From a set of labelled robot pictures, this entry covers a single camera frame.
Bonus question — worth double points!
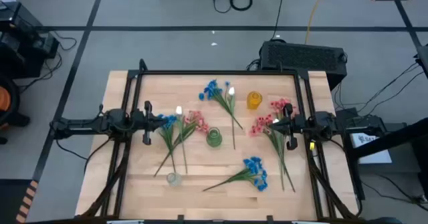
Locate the clear glass vase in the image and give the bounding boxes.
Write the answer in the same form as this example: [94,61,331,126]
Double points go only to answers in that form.
[166,172,183,187]

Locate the long black floor cable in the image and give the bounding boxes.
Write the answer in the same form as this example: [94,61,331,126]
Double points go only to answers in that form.
[271,0,287,40]

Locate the green stems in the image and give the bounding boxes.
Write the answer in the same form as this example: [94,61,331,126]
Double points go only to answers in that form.
[227,86,237,150]

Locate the yellow cable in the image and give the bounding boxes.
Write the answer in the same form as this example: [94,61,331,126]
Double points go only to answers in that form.
[304,0,327,45]

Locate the white paper sign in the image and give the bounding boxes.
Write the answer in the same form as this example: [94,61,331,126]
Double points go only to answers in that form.
[349,132,393,164]

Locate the blue artificial flower bunch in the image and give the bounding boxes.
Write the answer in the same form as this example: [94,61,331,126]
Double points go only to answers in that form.
[198,79,244,130]
[156,113,178,174]
[202,156,269,193]

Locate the black equipment cart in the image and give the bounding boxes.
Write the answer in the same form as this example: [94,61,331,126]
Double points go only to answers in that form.
[0,1,61,80]

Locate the yellow glass vase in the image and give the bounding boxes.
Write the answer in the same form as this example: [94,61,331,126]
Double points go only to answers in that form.
[246,90,263,110]

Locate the black metal table frame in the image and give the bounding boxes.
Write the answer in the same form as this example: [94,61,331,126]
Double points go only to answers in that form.
[78,58,365,224]

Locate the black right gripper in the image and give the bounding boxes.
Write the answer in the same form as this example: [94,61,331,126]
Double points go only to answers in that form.
[268,103,310,150]

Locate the green glass vase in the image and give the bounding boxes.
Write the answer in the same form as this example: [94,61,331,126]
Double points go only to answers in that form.
[206,126,223,148]

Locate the orange and black machine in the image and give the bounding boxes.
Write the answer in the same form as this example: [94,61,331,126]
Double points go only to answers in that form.
[0,72,31,145]

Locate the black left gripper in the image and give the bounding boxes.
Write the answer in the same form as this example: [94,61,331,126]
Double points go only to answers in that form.
[130,100,169,146]

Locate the black equipment stand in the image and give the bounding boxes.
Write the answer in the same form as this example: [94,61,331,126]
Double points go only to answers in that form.
[344,116,428,201]

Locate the black perforated computer case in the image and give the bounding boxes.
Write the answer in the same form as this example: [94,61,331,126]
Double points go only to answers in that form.
[259,39,348,91]

